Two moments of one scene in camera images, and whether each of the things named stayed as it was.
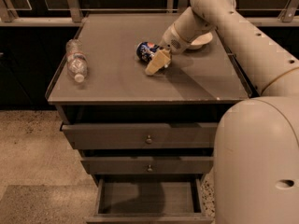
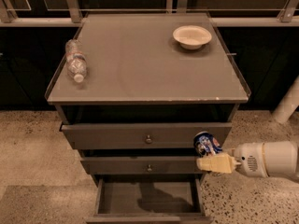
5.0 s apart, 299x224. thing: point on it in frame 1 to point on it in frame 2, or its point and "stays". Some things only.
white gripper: (169, 39) to (249, 160)
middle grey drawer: (129, 165) stays
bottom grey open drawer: (149, 199) stays
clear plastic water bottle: (77, 61) stays
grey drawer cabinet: (145, 122) stays
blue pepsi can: (146, 50) to (205, 144)
